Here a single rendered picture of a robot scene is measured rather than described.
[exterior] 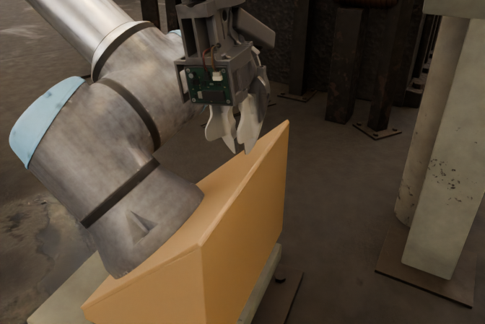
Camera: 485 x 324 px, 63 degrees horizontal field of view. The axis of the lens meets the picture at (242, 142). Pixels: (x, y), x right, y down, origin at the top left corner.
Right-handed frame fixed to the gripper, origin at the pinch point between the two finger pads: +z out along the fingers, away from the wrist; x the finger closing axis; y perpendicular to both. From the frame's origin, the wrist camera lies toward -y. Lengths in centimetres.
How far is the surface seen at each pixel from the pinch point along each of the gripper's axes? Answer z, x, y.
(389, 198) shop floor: 43, 16, -51
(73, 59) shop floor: 20, -145, -105
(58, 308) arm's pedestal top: 24.4, -28.8, 17.0
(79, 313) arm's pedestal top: 25.0, -25.1, 16.3
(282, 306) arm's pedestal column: 38.6, 0.9, -5.2
